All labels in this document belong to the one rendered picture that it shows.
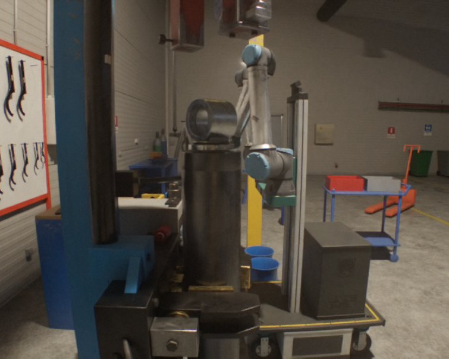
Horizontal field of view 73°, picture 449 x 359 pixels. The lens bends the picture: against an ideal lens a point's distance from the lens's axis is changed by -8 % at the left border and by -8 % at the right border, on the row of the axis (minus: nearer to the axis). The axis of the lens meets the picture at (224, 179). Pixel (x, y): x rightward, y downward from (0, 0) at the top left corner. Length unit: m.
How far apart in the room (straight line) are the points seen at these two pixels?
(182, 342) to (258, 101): 1.26
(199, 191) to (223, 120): 0.25
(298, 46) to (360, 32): 2.38
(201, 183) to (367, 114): 12.11
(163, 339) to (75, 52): 0.95
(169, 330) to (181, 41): 0.99
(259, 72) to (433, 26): 13.28
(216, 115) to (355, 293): 1.64
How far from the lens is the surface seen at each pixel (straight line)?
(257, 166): 1.76
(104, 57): 1.08
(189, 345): 1.00
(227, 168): 1.09
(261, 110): 1.80
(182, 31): 1.33
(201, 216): 1.11
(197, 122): 1.20
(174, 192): 1.76
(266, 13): 0.98
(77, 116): 1.21
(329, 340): 2.37
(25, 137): 3.70
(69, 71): 1.23
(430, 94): 14.33
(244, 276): 1.38
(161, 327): 0.99
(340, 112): 12.64
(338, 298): 2.32
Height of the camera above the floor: 1.54
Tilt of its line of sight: 8 degrees down
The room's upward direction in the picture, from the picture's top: straight up
